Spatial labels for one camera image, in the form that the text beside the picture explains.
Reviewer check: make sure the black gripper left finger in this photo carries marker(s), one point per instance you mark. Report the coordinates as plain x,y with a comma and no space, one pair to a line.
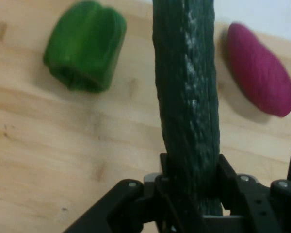
126,206

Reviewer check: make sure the wooden cutting board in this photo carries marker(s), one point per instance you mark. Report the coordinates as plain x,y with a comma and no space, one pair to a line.
63,145

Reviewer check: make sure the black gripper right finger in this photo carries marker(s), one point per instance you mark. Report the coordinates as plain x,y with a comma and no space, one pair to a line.
257,206

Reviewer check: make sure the green bell pepper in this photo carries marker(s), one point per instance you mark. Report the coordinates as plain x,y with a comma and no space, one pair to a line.
86,48

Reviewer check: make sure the purple sweet potato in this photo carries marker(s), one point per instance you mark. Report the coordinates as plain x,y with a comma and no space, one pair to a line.
259,70

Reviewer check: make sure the dark green cucumber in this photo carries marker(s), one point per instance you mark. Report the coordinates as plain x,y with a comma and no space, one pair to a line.
188,97

